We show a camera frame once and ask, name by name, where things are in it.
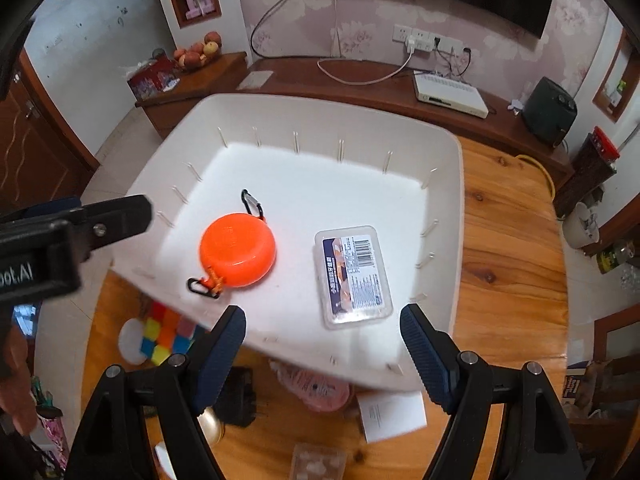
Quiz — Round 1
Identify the white gua sha board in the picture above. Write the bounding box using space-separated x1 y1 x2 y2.
154 441 176 480

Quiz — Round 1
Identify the gold round compact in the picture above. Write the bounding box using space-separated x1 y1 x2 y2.
198 406 224 446

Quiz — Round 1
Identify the multicolour puzzle cube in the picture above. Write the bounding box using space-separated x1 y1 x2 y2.
140 301 205 366

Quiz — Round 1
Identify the black power adapter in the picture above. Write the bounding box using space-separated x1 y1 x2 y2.
213 366 257 428

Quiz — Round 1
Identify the white USB charger block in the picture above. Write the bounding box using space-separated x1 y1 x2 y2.
357 391 427 443

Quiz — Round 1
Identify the clear plastic card box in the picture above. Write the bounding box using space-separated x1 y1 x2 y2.
288 443 347 480

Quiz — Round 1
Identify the orange round case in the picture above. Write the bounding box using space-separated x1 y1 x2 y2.
186 188 277 299

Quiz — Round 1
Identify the pink correction tape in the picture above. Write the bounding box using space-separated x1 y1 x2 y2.
269 361 352 413

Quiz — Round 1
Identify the labelled clear plastic box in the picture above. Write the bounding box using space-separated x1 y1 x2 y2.
314 226 394 330

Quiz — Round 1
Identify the person's left hand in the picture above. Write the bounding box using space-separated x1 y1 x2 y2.
0 325 38 436

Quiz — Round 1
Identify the white plastic storage bin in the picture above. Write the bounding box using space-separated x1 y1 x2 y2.
113 93 464 391

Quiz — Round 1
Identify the wooden drawer cabinet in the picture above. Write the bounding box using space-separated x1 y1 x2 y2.
136 52 248 140

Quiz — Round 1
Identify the red tissue box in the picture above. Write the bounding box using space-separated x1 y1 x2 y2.
126 55 179 101

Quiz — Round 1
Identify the white waste bin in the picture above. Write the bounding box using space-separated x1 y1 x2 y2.
562 202 600 249

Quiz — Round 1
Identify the bowl of peaches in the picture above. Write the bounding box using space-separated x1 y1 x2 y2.
172 30 222 72

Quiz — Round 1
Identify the long wooden TV bench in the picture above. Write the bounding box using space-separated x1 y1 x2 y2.
248 58 574 188

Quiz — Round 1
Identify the black speaker box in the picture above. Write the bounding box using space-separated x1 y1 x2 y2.
521 77 577 148

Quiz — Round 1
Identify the white set-top box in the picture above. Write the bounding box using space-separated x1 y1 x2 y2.
413 70 489 119

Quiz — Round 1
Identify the white charging cable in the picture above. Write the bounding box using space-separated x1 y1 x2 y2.
316 46 417 87

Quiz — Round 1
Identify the white wall power strip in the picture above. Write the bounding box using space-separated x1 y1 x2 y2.
392 24 465 55

